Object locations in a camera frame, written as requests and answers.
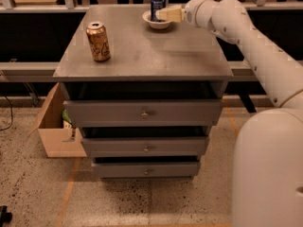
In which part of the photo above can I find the gold soda can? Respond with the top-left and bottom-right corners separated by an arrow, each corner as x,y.
86,21 -> 111,61

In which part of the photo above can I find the black object on floor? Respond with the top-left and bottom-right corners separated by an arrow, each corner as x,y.
0,205 -> 12,227

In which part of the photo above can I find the black cable on floor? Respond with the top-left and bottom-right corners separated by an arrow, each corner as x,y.
0,93 -> 14,131

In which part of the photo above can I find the top grey drawer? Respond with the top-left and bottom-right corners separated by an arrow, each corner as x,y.
63,99 -> 223,128

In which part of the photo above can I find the grey metal rail shelf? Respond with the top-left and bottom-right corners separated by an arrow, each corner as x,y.
0,61 -> 257,82

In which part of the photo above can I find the middle grey drawer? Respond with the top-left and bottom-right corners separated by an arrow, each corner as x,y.
81,136 -> 209,158

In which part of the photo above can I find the white paper bowl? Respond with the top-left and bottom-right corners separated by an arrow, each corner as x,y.
142,10 -> 171,30

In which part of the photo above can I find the bottom grey drawer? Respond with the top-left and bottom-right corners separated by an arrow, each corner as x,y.
92,162 -> 200,178

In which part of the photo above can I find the grey drawer cabinet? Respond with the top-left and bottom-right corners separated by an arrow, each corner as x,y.
54,6 -> 232,164

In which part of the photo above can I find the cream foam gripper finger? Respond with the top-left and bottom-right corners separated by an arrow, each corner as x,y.
155,7 -> 185,23

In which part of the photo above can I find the grey drawer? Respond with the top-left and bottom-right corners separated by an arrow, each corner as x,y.
63,99 -> 223,128
81,136 -> 209,158
92,162 -> 200,178

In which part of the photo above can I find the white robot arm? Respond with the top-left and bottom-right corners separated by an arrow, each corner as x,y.
156,0 -> 303,227

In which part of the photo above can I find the open cardboard box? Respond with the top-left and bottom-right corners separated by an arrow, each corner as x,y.
28,83 -> 86,158

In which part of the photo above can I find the blue pepsi can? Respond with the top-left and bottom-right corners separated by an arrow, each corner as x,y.
151,0 -> 166,22

